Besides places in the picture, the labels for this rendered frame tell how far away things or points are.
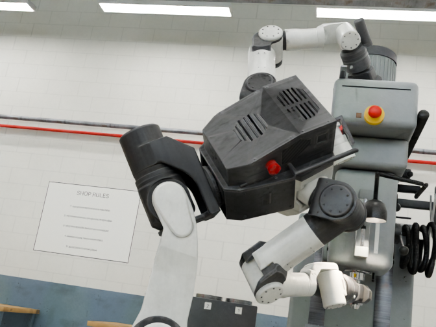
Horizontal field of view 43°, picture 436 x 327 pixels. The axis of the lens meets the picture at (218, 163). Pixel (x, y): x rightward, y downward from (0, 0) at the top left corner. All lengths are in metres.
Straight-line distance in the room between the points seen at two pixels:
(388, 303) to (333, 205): 0.97
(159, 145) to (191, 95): 5.41
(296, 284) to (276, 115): 0.47
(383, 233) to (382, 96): 0.42
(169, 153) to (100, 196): 5.35
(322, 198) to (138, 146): 0.48
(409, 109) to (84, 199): 5.41
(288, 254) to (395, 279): 0.93
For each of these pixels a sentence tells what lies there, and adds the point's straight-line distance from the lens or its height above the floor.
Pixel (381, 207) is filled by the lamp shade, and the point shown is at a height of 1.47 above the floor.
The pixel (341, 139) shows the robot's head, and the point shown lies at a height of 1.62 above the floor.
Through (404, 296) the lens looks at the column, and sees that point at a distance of 2.27.
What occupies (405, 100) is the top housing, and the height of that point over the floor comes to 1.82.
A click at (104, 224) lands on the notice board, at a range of 6.65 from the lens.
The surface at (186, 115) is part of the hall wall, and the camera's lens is 6.73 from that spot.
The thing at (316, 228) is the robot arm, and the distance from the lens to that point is 1.39.
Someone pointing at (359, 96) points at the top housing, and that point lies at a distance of 1.80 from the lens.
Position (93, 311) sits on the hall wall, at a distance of 6.56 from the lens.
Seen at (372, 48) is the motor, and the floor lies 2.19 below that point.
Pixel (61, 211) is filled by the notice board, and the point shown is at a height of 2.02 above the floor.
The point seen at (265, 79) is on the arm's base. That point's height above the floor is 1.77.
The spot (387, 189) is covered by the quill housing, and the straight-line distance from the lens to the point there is 1.85.
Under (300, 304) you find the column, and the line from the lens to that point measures 2.25.
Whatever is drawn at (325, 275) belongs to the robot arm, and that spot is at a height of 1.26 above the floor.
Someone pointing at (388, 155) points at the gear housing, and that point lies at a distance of 1.84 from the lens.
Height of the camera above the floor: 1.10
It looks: 15 degrees up
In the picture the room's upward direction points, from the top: 9 degrees clockwise
